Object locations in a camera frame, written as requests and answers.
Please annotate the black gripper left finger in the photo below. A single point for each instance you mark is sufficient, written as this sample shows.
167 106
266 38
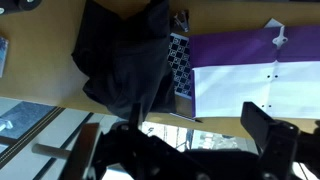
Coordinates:
79 163

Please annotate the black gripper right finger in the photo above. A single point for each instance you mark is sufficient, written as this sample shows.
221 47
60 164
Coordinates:
278 141

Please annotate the purple file folder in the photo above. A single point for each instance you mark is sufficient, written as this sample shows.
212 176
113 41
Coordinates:
277 68

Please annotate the metal window handrail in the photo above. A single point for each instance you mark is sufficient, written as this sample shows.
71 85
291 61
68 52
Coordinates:
50 151

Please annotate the black cloth bag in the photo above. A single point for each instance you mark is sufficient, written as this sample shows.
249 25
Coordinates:
125 60

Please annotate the checkerboard calibration sheet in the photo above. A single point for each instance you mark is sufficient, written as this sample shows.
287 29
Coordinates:
178 58

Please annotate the black stapler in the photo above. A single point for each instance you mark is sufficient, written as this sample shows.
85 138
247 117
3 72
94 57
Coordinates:
180 21

